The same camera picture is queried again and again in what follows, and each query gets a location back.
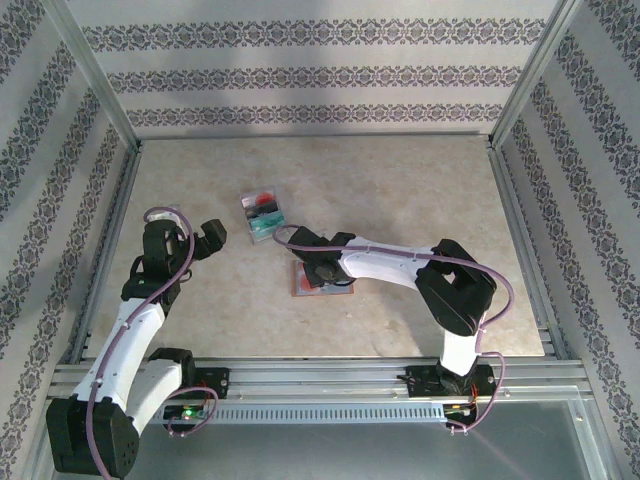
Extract pink circles credit card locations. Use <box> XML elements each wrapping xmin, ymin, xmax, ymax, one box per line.
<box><xmin>295</xmin><ymin>263</ymin><xmax>321</xmax><ymax>294</ymax></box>

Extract pink leather card holder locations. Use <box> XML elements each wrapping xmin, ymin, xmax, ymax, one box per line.
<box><xmin>290</xmin><ymin>258</ymin><xmax>357</xmax><ymax>298</ymax></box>

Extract clear plastic card box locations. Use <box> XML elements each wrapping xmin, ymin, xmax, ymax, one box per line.
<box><xmin>238</xmin><ymin>187</ymin><xmax>291</xmax><ymax>246</ymax></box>

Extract teal credit card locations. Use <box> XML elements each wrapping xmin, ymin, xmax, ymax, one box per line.
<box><xmin>248</xmin><ymin>212</ymin><xmax>288</xmax><ymax>236</ymax></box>

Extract black credit card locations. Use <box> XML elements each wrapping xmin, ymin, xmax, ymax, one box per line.
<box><xmin>244</xmin><ymin>202</ymin><xmax>281</xmax><ymax>219</ymax></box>

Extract red white credit card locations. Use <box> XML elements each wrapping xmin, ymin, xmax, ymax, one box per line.
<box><xmin>241</xmin><ymin>189</ymin><xmax>277</xmax><ymax>207</ymax></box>

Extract thin aluminium crossbar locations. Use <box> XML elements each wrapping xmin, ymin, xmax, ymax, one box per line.
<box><xmin>137</xmin><ymin>130</ymin><xmax>496</xmax><ymax>142</ymax></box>

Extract grey sheet metal panel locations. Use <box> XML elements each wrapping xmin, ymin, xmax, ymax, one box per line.
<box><xmin>29</xmin><ymin>399</ymin><xmax>609</xmax><ymax>480</ymax></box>

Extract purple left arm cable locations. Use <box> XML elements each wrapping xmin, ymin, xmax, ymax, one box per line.
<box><xmin>85</xmin><ymin>205</ymin><xmax>220</xmax><ymax>480</ymax></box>

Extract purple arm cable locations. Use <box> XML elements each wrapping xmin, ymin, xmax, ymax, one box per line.
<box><xmin>85</xmin><ymin>205</ymin><xmax>220</xmax><ymax>480</ymax></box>
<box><xmin>272</xmin><ymin>224</ymin><xmax>515</xmax><ymax>436</ymax></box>

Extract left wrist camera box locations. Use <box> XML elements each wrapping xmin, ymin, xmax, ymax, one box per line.
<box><xmin>146</xmin><ymin>204</ymin><xmax>190</xmax><ymax>226</ymax></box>

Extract aluminium side rail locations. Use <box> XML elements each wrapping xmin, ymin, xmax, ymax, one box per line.
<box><xmin>484</xmin><ymin>139</ymin><xmax>574</xmax><ymax>361</ymax></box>
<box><xmin>67</xmin><ymin>142</ymin><xmax>146</xmax><ymax>364</ymax></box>

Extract wide aluminium mounting rail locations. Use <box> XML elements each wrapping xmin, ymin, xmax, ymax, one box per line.
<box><xmin>47</xmin><ymin>355</ymin><xmax>589</xmax><ymax>402</ymax></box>

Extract slotted grey cable duct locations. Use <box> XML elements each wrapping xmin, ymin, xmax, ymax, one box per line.
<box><xmin>144</xmin><ymin>403</ymin><xmax>447</xmax><ymax>425</ymax></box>

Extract aluminium frame post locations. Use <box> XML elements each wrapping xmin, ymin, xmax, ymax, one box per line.
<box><xmin>488</xmin><ymin>0</ymin><xmax>587</xmax><ymax>151</ymax></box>
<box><xmin>42</xmin><ymin>0</ymin><xmax>141</xmax><ymax>151</ymax></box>

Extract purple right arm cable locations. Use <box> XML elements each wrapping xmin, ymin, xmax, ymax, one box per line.
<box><xmin>272</xmin><ymin>224</ymin><xmax>515</xmax><ymax>436</ymax></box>

